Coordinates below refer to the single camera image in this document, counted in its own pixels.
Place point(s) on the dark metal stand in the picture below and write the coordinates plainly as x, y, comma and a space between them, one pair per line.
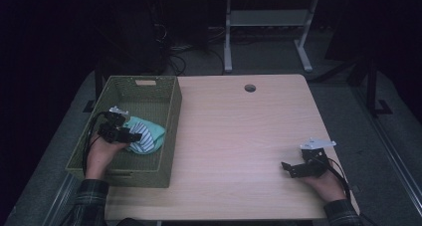
371, 86

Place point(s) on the grey metal table stand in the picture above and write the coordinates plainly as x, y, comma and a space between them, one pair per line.
268, 18

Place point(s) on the person's left hand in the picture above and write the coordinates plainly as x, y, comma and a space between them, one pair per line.
101, 156

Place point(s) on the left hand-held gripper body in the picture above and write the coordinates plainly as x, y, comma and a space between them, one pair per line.
112, 128

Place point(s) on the person's right hand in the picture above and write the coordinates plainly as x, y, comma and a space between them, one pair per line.
328, 186

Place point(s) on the green woven basket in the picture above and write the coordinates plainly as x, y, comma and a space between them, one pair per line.
146, 100

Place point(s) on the black post with foot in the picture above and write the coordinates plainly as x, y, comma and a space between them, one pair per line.
98, 86

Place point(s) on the mint green striped garment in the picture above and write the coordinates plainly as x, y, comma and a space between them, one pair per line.
151, 136

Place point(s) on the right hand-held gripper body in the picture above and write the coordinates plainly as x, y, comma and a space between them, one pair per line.
313, 161

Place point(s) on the metal floor rail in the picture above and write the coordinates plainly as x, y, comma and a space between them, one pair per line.
391, 146
58, 202

